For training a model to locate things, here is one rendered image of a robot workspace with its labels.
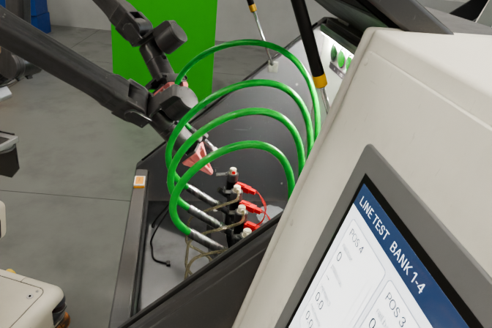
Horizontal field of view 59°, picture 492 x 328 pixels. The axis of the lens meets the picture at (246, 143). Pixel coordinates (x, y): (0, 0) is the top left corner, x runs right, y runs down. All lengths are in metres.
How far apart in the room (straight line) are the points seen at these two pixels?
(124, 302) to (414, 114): 0.70
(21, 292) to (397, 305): 1.75
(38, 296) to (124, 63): 2.75
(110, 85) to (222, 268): 0.43
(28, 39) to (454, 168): 0.73
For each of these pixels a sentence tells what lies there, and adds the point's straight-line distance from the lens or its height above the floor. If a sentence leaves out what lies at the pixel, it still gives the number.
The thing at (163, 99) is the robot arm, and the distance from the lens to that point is 0.95.
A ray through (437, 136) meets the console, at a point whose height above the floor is 1.50.
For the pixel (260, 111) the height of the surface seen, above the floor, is 1.35.
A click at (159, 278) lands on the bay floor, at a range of 1.18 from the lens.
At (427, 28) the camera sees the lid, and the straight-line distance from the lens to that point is 0.63.
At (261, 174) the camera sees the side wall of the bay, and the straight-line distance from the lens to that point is 1.44.
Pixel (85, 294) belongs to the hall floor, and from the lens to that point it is 2.35.
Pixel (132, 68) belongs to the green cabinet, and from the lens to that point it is 4.30.
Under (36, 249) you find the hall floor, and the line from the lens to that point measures 2.67.
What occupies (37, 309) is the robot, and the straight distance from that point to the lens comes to 1.95.
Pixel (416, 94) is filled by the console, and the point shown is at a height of 1.52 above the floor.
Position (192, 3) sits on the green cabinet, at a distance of 4.15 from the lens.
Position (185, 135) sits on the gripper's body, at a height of 1.21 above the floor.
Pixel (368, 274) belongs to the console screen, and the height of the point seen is 1.35.
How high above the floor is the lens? 1.64
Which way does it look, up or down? 26 degrees down
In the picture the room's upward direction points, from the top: 6 degrees clockwise
